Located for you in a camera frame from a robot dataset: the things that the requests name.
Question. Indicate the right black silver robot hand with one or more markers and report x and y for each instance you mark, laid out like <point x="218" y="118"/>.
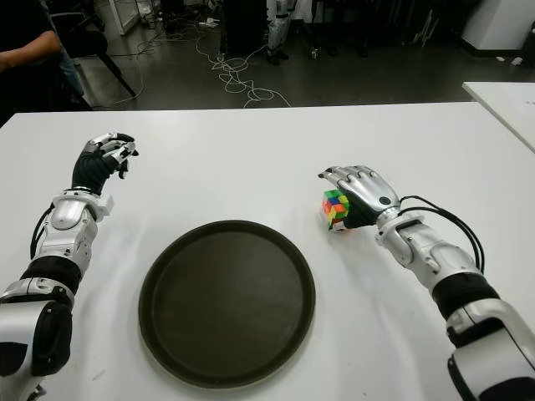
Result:
<point x="372" y="192"/>

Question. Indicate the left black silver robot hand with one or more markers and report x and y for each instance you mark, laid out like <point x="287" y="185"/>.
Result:
<point x="90" y="169"/>

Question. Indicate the multicoloured Rubik's cube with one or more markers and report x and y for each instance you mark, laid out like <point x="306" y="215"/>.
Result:
<point x="334" y="206"/>

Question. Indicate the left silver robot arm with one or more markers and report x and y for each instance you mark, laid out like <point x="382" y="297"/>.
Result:
<point x="67" y="234"/>

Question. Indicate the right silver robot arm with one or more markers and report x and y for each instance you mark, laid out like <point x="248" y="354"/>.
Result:
<point x="443" y="259"/>

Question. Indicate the round dark brown plate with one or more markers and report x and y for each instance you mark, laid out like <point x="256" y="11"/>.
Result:
<point x="227" y="305"/>

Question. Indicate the black chair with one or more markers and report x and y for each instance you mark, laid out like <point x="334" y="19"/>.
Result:
<point x="90" y="42"/>

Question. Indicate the seated person in black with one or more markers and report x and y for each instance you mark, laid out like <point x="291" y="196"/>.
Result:
<point x="25" y="50"/>

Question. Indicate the white side table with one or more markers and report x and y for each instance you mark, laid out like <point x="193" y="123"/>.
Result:
<point x="501" y="104"/>

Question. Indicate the white glass-front cabinet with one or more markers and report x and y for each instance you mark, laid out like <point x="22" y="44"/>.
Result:
<point x="119" y="14"/>

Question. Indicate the silver humanoid robot legs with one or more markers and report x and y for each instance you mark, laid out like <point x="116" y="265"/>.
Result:
<point x="276" y="29"/>

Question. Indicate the white power strip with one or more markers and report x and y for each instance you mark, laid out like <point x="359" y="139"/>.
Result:
<point x="209" y="22"/>

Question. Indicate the small white floor object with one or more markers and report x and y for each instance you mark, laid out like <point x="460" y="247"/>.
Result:
<point x="516" y="61"/>

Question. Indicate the white slanted cabinet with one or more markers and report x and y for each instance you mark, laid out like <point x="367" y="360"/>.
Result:
<point x="497" y="25"/>

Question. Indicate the black cabinet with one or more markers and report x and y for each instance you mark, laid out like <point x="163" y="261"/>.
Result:
<point x="244" y="25"/>

